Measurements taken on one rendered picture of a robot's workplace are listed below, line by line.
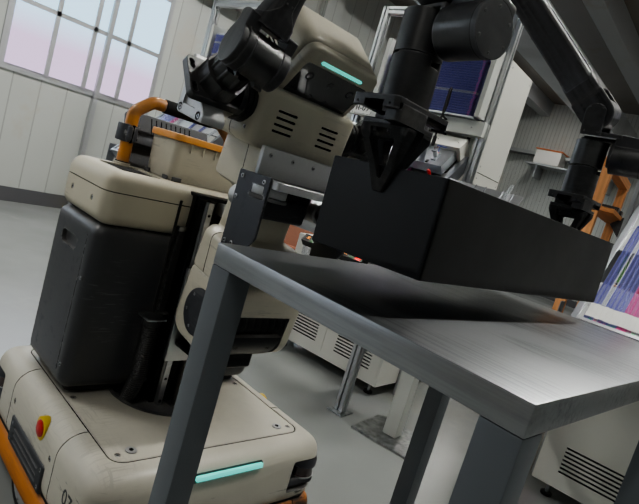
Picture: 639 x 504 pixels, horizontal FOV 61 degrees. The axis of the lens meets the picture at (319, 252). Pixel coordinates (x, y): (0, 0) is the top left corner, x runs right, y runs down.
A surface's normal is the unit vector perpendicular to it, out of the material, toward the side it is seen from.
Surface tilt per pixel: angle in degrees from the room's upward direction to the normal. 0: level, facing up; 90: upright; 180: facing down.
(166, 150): 92
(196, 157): 92
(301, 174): 90
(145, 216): 90
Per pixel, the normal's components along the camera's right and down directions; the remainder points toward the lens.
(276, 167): 0.67, 0.29
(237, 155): -0.69, -0.11
